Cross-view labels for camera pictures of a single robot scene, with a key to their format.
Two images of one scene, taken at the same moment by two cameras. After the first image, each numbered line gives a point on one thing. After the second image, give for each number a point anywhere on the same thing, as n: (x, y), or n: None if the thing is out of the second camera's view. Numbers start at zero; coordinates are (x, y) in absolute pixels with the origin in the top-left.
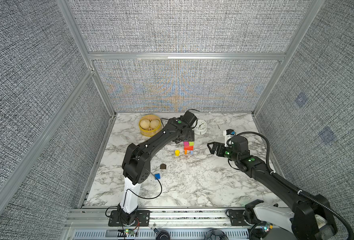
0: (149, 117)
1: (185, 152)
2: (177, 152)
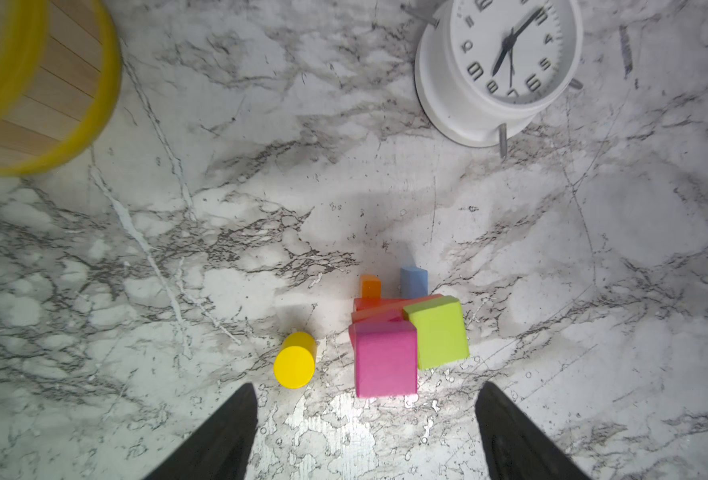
0: (45, 80)
1: (371, 286)
2: (295, 362)
